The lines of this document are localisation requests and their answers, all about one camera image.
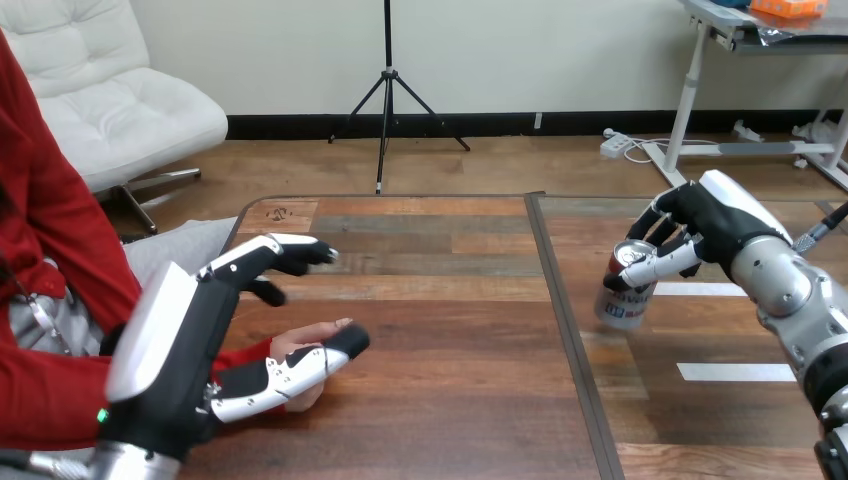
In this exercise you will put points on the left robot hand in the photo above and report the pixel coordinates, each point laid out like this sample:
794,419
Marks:
166,371

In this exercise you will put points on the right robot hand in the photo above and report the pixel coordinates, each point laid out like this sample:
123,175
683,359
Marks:
719,222

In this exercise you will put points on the person's hand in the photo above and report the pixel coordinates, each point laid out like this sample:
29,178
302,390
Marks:
298,338

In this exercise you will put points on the red and white drink can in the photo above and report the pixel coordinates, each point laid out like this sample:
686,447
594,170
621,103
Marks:
623,308

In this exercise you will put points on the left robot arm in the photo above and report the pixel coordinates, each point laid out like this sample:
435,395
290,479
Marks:
129,464

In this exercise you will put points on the person's body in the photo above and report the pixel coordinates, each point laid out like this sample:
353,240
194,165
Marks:
46,218

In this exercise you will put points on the white desk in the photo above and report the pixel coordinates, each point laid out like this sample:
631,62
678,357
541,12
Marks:
689,99

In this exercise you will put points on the white power strip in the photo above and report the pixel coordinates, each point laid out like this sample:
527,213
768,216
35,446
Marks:
615,144

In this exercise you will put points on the foil sheet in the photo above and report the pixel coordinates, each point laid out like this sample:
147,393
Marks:
802,30

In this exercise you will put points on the orange thing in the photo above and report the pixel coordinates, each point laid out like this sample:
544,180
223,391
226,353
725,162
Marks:
788,6

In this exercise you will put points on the black tripod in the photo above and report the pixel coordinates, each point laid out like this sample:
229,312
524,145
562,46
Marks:
387,99

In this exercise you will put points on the white cushioned chair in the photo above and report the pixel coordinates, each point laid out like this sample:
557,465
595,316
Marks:
112,99

